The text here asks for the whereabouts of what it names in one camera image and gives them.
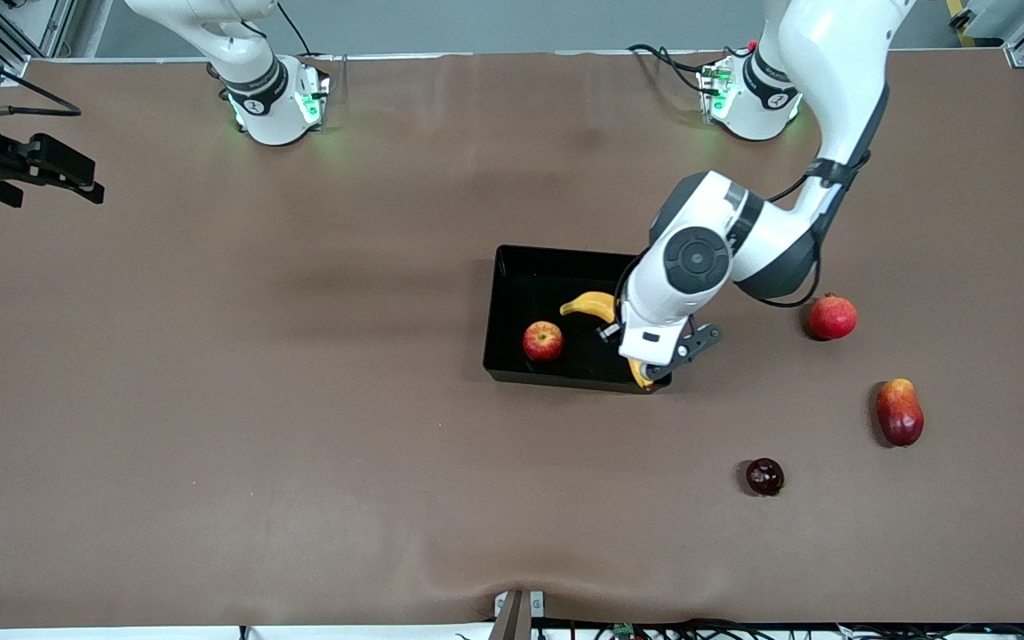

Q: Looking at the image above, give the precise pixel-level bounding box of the yellow banana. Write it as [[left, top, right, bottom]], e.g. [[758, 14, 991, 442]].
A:
[[560, 292, 655, 390]]

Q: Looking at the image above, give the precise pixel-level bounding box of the red yellow apple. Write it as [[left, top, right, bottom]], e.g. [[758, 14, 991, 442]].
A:
[[523, 321, 564, 363]]

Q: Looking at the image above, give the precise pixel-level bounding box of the black plastic box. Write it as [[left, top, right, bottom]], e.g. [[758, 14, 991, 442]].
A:
[[483, 245, 673, 395]]

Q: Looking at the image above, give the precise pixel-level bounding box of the red pomegranate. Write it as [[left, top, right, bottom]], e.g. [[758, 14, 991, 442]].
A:
[[808, 293, 859, 341]]

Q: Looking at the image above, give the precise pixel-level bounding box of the dark purple mangosteen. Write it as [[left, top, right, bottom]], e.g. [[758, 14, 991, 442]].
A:
[[746, 458, 786, 497]]

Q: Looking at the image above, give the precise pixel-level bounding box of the red yellow mango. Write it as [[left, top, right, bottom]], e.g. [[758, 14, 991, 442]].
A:
[[876, 378, 925, 447]]

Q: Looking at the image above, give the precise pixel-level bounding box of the brown table mat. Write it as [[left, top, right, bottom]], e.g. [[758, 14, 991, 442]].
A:
[[0, 49, 1024, 628]]

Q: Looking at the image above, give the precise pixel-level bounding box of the thin black looped cable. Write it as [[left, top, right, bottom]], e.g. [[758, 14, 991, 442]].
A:
[[0, 34, 83, 119]]

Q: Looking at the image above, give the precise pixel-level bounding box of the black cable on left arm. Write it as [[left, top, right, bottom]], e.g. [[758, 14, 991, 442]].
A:
[[759, 149, 874, 309]]

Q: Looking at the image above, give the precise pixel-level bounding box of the black cable at arm base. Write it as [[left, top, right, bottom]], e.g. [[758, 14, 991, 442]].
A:
[[626, 42, 751, 95], [276, 0, 316, 56]]

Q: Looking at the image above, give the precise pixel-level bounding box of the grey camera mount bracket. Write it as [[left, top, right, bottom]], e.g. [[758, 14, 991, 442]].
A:
[[487, 588, 547, 640]]

